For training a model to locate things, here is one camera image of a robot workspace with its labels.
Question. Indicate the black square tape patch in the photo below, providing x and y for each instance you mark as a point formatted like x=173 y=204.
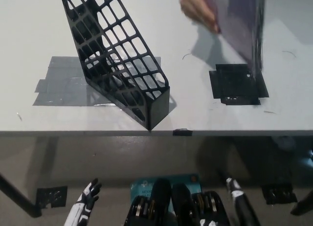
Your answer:
x=234 y=84

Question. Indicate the teal router box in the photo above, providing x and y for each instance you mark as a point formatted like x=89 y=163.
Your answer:
x=144 y=187

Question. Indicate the black table leg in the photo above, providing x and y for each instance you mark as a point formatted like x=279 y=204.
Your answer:
x=304 y=205
x=19 y=196

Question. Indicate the person's bare hand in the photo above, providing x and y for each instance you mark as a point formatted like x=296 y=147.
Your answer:
x=195 y=6

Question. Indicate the purple spiral notebook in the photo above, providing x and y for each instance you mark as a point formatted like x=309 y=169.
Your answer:
x=240 y=28

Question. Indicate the robot right hand white black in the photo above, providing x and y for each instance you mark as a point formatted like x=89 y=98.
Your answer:
x=234 y=189

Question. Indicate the black lattice magazine stand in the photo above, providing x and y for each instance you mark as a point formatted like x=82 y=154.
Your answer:
x=156 y=106

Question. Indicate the large grey tape patch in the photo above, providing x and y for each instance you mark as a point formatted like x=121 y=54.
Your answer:
x=61 y=81

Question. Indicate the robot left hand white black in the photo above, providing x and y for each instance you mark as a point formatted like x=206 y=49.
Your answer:
x=84 y=201

